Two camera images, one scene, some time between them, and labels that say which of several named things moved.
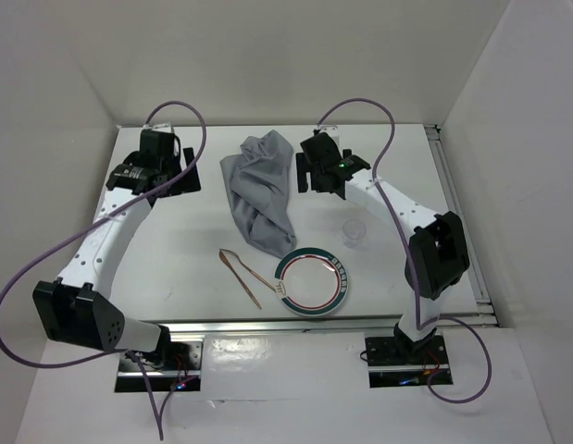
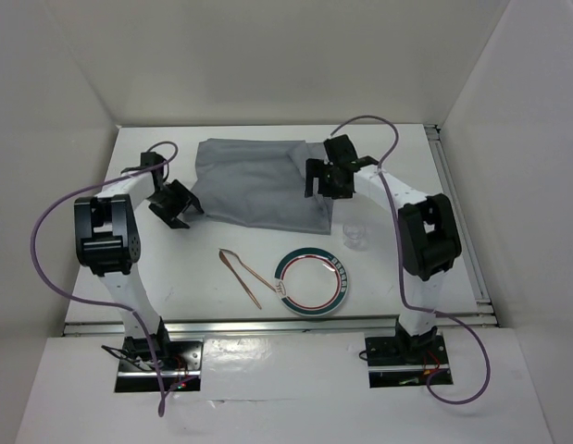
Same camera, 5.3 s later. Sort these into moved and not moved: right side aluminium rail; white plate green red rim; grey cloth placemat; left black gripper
Moved: left black gripper; grey cloth placemat
Not moved: right side aluminium rail; white plate green red rim
